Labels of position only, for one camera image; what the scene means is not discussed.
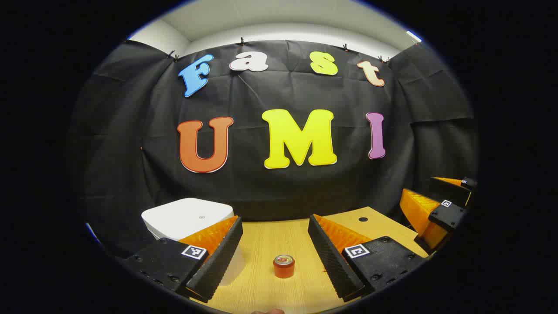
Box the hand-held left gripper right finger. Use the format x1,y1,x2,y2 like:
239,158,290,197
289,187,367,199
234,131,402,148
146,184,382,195
308,214,430,303

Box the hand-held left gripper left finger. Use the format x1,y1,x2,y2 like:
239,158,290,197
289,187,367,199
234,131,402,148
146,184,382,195
123,215,244,303

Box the white desktop garbage bin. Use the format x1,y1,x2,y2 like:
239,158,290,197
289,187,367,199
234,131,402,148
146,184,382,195
141,198,245,287

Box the black backdrop cloth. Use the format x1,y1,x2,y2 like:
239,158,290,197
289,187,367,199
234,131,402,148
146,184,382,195
70,39,478,258

